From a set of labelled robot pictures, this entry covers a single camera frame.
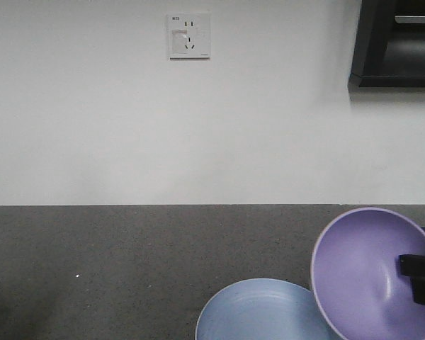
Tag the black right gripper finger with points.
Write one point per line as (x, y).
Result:
(413, 267)

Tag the purple bowl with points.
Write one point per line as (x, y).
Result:
(356, 279)

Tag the light blue plate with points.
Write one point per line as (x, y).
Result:
(262, 308)

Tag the white wall socket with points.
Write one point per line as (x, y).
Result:
(188, 36)

